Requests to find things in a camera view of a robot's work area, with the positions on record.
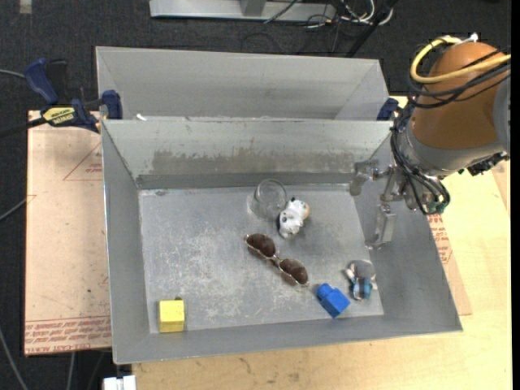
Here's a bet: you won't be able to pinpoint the clear glass cup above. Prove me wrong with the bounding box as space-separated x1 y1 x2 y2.
246 179 288 221

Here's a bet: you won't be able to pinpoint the blue plastic block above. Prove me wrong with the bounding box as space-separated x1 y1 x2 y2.
316 283 352 319

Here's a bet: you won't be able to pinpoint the brown sunglasses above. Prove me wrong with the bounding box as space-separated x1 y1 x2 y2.
244 232 310 288

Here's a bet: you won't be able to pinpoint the small blue and white toy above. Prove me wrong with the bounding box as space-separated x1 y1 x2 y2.
344 258 378 301

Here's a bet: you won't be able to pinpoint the grey metal bin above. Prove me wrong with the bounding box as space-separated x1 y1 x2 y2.
95 45 464 366

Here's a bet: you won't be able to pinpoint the brown cardboard board red print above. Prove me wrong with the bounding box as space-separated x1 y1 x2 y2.
24 110 473 357

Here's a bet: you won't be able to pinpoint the white and black toy cow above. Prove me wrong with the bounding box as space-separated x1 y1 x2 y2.
277 196 312 240

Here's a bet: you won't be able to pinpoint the yellow sponge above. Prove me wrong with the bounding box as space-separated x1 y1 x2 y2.
158 296 187 334

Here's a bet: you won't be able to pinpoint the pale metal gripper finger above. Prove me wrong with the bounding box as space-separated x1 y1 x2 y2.
349 159 382 197
364 203 397 252

